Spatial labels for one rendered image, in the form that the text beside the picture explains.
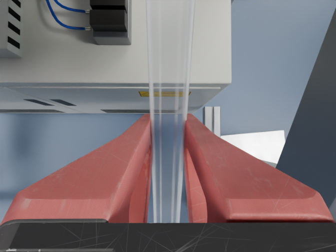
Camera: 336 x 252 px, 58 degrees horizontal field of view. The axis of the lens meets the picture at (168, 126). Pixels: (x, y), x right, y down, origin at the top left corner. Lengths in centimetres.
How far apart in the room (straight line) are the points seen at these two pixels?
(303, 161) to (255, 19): 102
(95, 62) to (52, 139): 69
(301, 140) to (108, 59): 33
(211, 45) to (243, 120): 66
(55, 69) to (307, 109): 38
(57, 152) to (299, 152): 99
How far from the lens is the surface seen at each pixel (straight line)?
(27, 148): 117
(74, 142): 111
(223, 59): 47
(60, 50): 49
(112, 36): 44
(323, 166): 18
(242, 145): 109
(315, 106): 18
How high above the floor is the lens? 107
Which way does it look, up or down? 88 degrees down
